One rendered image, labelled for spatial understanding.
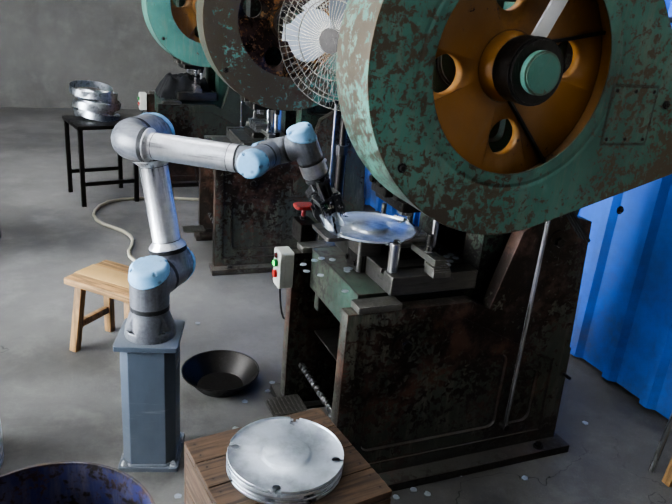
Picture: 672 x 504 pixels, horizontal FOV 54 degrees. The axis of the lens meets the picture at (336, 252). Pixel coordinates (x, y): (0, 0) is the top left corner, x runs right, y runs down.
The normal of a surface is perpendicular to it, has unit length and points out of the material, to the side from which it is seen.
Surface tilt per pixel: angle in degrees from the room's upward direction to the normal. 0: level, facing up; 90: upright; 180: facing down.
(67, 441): 0
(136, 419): 90
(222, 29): 90
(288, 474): 0
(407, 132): 90
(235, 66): 90
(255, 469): 0
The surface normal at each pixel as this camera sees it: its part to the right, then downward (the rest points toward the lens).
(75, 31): 0.37, 0.37
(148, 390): 0.09, 0.36
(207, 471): 0.08, -0.93
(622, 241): -0.92, 0.07
